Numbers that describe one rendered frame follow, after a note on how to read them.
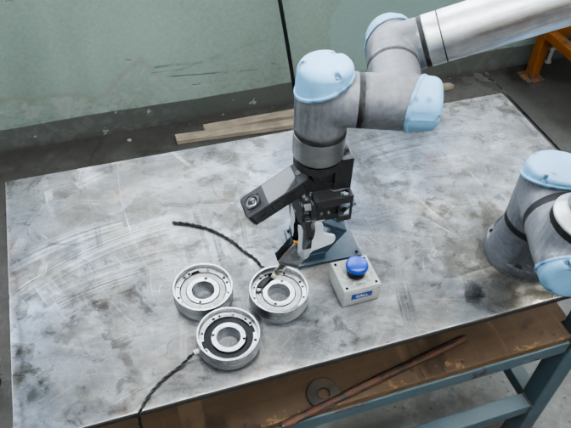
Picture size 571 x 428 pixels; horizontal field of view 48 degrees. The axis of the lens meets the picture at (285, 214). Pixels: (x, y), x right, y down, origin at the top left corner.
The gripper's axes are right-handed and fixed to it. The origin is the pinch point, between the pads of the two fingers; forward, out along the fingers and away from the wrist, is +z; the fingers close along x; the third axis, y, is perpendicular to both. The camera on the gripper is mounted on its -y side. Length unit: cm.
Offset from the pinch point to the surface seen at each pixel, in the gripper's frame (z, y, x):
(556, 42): 68, 166, 146
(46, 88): 66, -53, 157
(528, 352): 40, 52, -9
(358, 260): 5.7, 11.1, -0.7
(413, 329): 13.2, 18.0, -12.2
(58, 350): 13.1, -41.4, -1.2
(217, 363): 10.0, -16.4, -12.1
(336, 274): 8.7, 7.5, -0.6
